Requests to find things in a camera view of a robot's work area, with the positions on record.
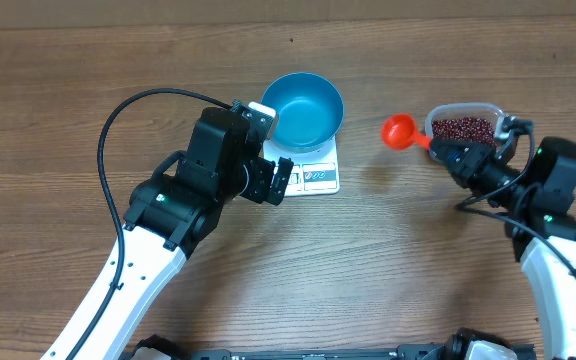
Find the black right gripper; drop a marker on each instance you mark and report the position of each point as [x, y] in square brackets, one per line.
[457, 158]

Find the white kitchen scale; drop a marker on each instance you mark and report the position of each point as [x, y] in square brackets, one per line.
[314, 173]

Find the red measuring scoop blue handle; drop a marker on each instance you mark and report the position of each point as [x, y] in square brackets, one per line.
[400, 132]

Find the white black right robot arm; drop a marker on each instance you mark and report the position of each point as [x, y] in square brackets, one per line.
[534, 207]

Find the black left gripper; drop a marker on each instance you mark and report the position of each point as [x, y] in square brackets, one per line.
[263, 173]

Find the blue bowl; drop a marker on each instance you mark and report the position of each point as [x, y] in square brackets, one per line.
[311, 111]

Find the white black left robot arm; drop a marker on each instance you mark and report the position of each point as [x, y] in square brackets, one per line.
[168, 215]

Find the clear plastic container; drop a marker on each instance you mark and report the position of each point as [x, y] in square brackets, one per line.
[487, 111]

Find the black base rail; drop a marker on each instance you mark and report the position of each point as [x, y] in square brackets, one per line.
[464, 344]

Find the red beans in container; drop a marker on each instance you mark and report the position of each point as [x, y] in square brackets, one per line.
[468, 129]

